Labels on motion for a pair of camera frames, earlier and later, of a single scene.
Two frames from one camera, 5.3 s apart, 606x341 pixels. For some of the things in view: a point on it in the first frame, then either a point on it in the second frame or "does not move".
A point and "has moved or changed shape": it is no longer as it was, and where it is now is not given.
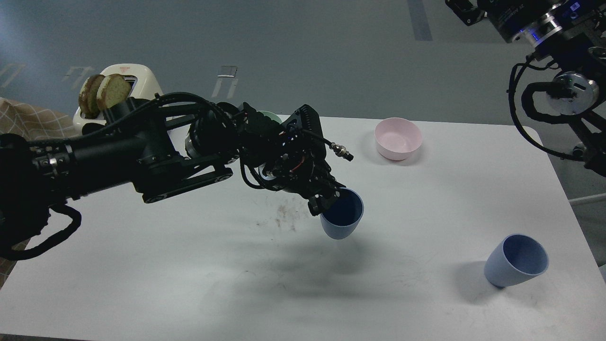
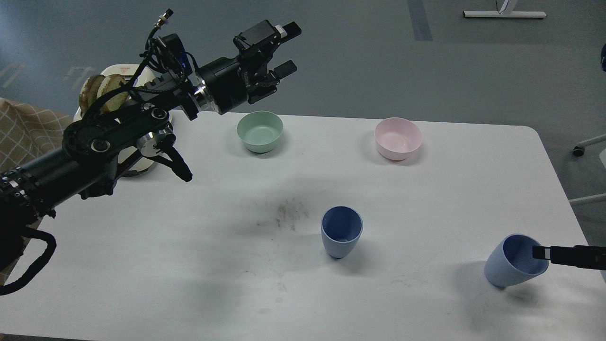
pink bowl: [397, 139] does not move
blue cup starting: [342, 219] has moved or changed shape
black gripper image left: [290, 157] to [226, 84]
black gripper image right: [510, 16] to [586, 256]
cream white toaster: [142, 79] to [128, 71]
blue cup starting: [515, 258] does not move
